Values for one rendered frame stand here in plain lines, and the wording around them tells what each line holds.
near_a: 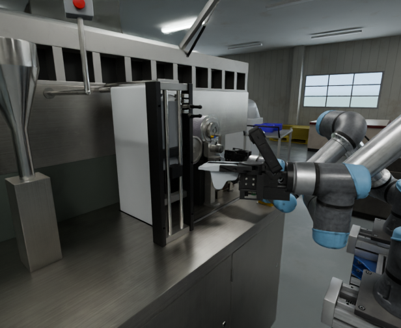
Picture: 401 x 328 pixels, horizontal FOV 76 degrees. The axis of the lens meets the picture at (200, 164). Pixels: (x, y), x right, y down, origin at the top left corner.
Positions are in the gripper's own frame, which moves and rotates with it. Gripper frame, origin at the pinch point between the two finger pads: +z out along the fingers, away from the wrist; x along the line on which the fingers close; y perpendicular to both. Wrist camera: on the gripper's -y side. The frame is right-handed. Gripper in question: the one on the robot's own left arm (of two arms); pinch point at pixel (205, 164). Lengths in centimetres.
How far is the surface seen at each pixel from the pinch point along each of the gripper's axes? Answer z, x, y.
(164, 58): 36, 71, -46
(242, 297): -10, 45, 63
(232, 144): 34, 542, 15
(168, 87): 15.0, 16.2, -21.2
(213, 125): 7, 55, -11
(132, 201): 37, 37, 22
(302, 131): -164, 802, -23
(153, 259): 17.6, 11.3, 32.4
